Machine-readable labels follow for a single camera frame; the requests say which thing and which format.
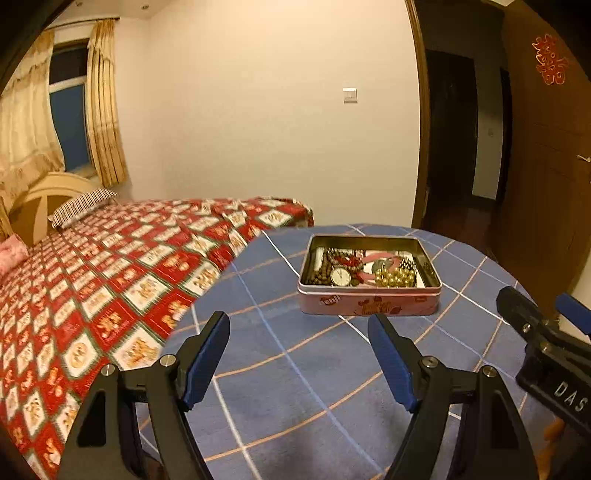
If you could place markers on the white light switch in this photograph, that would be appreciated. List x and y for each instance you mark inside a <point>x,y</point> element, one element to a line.
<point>350,95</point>

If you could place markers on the white printed paper packet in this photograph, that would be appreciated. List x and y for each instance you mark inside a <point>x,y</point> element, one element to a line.
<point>406,253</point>

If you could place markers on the blue plaid tablecloth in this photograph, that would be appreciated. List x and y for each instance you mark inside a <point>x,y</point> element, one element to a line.
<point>300,360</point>

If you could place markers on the wooden door frame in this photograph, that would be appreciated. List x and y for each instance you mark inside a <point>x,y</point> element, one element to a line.
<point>421,115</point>

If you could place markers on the brown wooden door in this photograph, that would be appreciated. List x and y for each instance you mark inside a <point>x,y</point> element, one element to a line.
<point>545,161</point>

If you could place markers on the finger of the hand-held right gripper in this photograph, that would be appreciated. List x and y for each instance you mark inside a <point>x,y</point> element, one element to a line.
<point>517,307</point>
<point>575,311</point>

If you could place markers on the pink tin box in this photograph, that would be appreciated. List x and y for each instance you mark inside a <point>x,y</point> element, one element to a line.
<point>369,302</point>

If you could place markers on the red paper door ornament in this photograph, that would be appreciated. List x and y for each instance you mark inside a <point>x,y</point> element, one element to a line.
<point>550,60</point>

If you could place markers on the cream lace curtain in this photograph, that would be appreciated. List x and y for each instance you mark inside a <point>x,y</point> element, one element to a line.
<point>25,129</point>

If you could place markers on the round white-faced watch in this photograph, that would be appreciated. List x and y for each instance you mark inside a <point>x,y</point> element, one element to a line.
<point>340,277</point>

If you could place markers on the red patterned bed quilt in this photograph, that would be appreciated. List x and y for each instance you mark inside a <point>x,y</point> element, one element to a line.
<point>115,277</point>

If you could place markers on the gold drape curtain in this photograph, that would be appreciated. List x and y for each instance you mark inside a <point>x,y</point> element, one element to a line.
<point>106,115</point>

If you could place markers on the striped pillow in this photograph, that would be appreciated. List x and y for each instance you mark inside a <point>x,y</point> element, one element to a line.
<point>81,205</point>

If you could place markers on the window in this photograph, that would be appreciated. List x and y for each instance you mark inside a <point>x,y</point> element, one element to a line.
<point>69,120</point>

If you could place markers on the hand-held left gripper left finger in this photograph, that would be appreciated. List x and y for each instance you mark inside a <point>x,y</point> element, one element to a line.
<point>205,367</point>

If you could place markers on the pink pillow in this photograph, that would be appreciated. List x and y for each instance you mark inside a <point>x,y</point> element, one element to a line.
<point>11,254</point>

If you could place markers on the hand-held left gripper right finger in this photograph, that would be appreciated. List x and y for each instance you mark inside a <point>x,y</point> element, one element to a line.
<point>392,369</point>

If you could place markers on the cream bed headboard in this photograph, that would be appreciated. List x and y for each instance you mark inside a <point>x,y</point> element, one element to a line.
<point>41,198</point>

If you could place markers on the red bangle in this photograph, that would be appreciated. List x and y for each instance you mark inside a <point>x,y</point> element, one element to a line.
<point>378,254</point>

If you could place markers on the green leaf pendant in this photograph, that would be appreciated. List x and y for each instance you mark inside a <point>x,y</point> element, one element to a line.
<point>381,266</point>

